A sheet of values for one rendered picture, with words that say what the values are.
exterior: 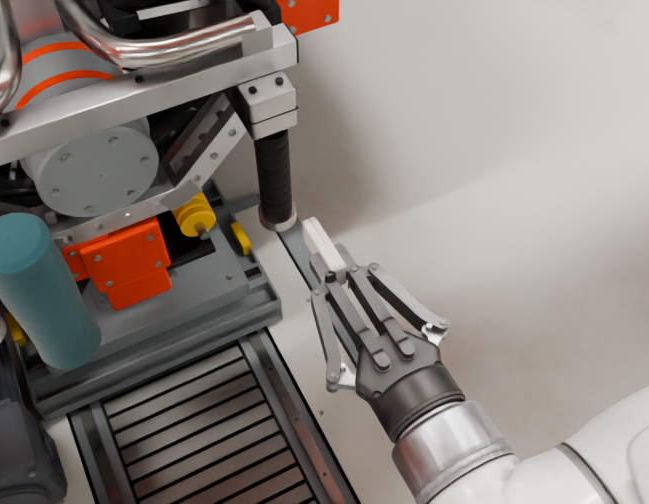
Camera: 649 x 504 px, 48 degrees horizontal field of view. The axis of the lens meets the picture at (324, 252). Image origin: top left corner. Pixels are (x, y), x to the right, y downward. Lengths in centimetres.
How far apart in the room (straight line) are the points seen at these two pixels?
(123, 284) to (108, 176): 41
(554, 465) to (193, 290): 97
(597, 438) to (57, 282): 64
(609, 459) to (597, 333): 115
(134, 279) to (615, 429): 79
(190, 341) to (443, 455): 93
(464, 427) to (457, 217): 126
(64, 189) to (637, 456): 58
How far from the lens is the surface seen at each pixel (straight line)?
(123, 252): 113
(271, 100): 71
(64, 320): 102
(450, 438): 61
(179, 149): 109
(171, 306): 144
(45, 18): 86
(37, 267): 92
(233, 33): 69
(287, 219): 84
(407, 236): 179
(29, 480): 119
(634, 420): 62
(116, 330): 143
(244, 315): 147
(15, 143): 69
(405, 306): 70
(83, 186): 81
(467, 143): 201
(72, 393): 148
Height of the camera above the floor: 143
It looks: 55 degrees down
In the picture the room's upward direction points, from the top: straight up
